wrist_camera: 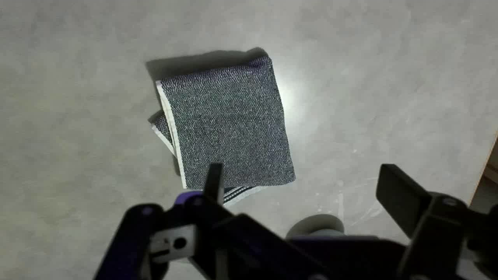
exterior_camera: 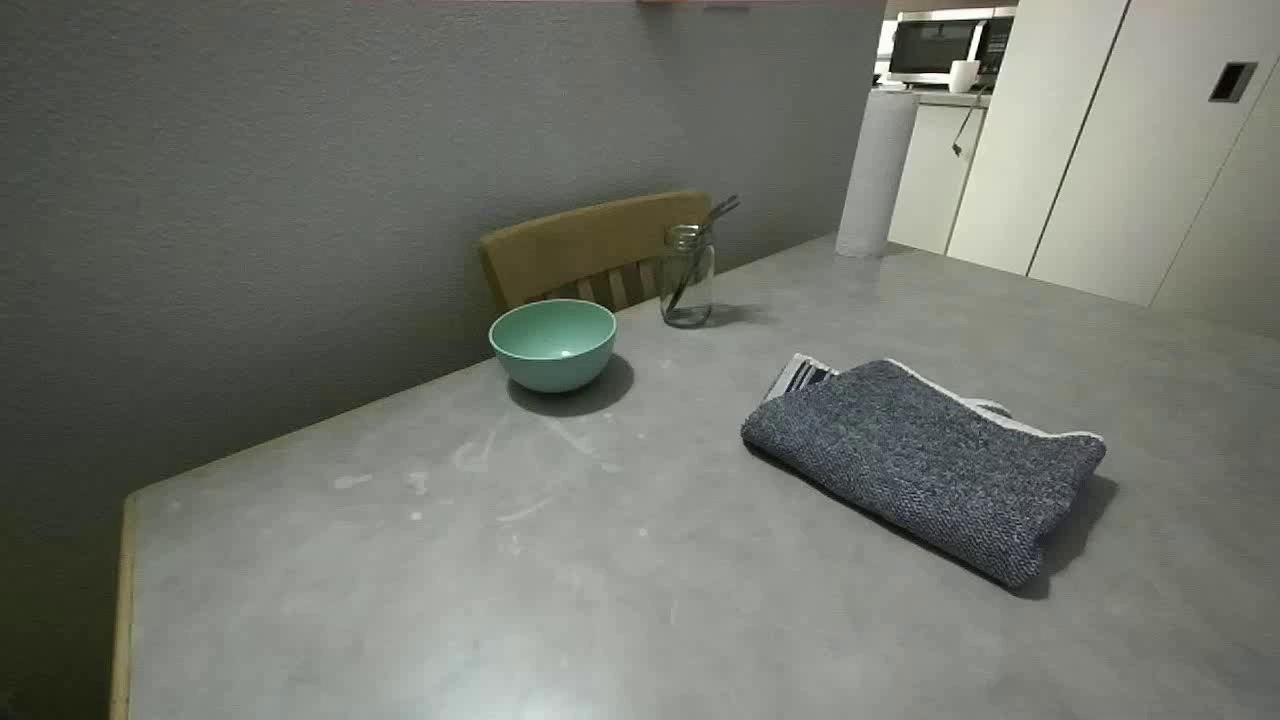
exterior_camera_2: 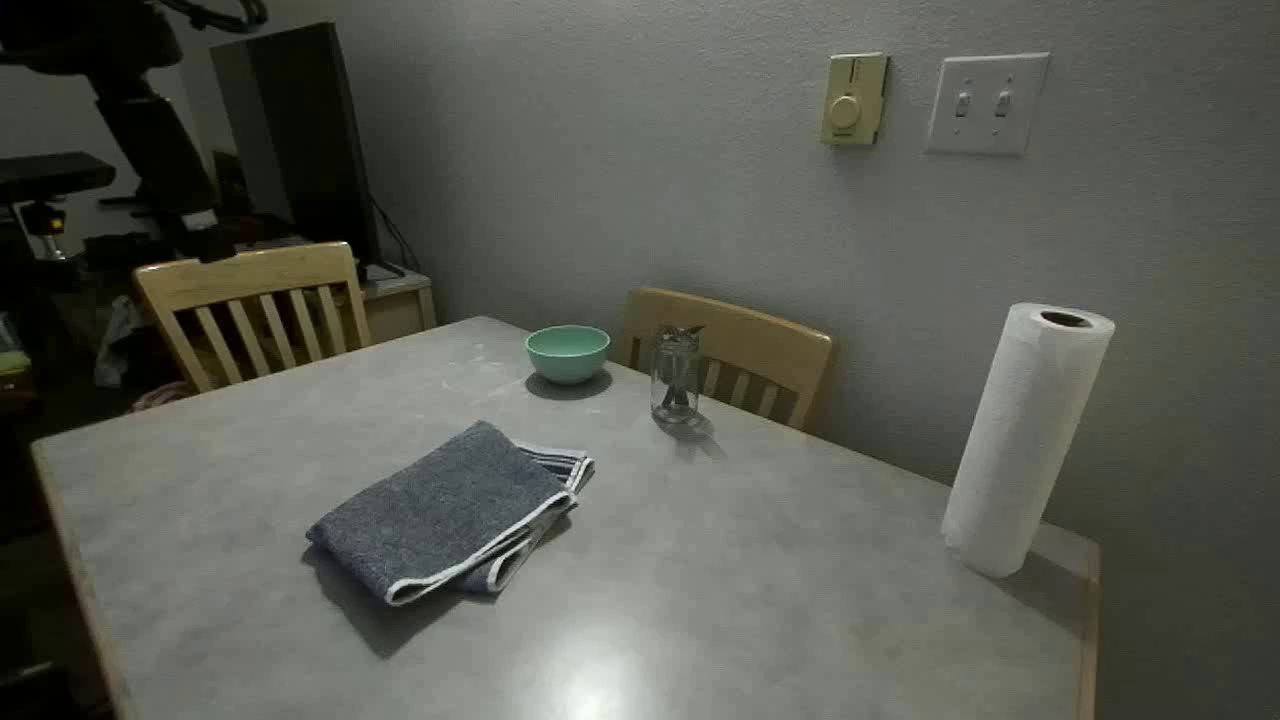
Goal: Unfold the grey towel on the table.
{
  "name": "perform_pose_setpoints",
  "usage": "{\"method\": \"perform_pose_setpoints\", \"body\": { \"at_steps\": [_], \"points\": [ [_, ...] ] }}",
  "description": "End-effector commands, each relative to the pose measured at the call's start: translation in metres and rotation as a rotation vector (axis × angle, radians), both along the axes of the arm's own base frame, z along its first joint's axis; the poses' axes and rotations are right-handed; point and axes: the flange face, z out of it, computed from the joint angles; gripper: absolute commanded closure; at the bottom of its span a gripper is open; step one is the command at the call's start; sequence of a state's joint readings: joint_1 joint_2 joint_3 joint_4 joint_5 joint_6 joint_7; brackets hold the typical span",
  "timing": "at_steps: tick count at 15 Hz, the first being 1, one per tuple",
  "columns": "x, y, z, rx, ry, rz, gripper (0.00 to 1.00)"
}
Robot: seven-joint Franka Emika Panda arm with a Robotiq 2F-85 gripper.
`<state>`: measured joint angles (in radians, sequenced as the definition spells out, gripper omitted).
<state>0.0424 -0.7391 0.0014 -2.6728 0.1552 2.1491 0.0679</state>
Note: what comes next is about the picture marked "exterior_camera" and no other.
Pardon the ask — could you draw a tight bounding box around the grey striped towel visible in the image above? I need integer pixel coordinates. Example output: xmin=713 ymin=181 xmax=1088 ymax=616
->
xmin=740 ymin=351 xmax=1111 ymax=601

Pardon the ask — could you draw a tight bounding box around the white paper towel roll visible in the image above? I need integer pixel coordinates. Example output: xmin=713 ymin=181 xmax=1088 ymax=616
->
xmin=831 ymin=84 xmax=921 ymax=265

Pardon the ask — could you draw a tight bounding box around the green bowl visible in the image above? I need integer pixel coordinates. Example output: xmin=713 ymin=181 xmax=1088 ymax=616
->
xmin=483 ymin=295 xmax=625 ymax=399

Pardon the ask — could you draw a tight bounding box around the wooden chair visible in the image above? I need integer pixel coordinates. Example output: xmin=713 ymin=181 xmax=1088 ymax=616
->
xmin=477 ymin=184 xmax=716 ymax=315

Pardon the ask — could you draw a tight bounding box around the metal utensil in jar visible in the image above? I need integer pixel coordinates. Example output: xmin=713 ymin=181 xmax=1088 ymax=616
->
xmin=671 ymin=191 xmax=743 ymax=320

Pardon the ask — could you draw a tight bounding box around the white base cabinet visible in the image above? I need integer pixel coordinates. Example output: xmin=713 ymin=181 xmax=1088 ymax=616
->
xmin=889 ymin=100 xmax=994 ymax=258

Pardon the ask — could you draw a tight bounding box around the microwave oven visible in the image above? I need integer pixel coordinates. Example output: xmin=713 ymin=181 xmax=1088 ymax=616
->
xmin=873 ymin=9 xmax=1019 ymax=97

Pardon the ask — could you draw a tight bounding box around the black wall panel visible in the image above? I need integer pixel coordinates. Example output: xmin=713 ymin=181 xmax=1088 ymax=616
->
xmin=1208 ymin=60 xmax=1262 ymax=106

